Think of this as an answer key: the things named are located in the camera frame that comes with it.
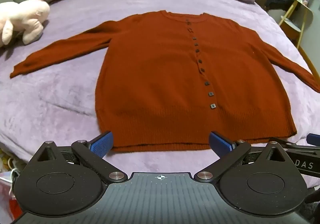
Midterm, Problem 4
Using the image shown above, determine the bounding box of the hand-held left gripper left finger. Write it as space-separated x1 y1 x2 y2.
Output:
30 131 128 184

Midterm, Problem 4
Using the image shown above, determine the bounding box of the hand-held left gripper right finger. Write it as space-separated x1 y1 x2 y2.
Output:
194 131 292 184

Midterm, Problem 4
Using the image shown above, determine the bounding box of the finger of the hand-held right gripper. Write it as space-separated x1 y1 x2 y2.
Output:
272 133 320 151

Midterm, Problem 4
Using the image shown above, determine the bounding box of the rust red knit cardigan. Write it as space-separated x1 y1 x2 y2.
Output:
10 10 320 152

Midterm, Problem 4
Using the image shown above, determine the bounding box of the yellow legged side table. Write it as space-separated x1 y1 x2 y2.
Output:
278 0 314 49

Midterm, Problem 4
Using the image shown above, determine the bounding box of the pink plush toy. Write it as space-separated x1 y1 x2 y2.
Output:
0 0 51 48

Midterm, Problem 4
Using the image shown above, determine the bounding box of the white cable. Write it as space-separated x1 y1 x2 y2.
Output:
6 157 22 196

